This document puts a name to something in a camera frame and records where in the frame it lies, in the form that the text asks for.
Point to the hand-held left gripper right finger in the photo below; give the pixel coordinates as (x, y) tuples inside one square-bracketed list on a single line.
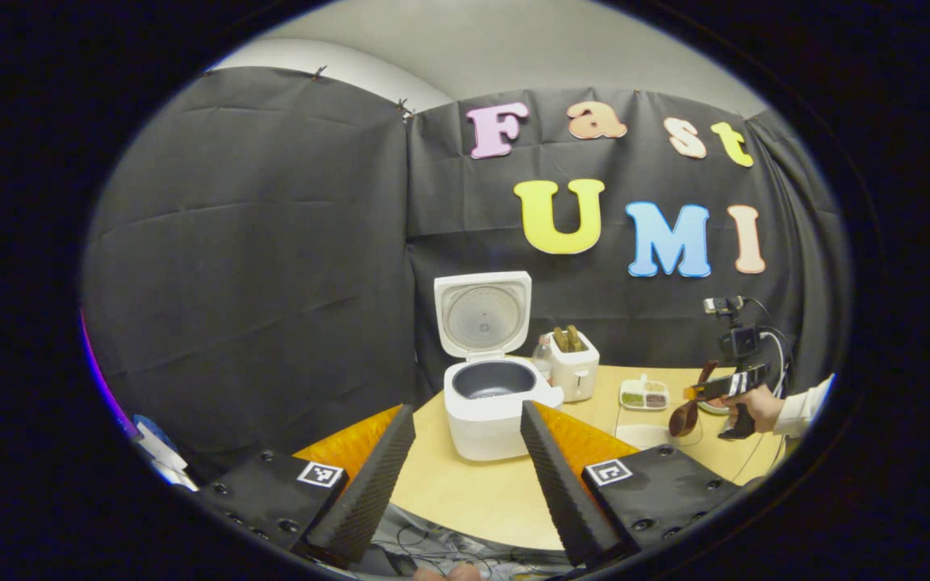
[(558, 492)]

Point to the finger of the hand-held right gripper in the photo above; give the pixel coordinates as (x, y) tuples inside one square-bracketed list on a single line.
[(723, 387)]

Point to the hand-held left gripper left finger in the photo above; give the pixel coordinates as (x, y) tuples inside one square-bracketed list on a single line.
[(368, 492)]

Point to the brown wooden spoon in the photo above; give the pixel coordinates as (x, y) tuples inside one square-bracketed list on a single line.
[(683, 418)]

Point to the white rice tray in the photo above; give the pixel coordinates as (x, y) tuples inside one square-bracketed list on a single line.
[(643, 436)]

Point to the white rice cooker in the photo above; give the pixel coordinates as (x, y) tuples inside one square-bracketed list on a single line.
[(489, 415)]

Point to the pale green plate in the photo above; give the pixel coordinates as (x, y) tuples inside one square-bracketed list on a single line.
[(711, 408)]

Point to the white divided bean dish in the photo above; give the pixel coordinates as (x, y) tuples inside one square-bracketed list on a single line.
[(644, 394)]

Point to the white toaster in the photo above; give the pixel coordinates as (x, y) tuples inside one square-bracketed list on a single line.
[(576, 375)]

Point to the clear plastic bottle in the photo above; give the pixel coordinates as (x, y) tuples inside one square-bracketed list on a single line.
[(542, 363)]

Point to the blue and white object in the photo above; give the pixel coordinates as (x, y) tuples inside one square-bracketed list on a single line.
[(158, 452)]

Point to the black cloth clip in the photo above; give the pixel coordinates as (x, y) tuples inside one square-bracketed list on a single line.
[(319, 73), (404, 109)]

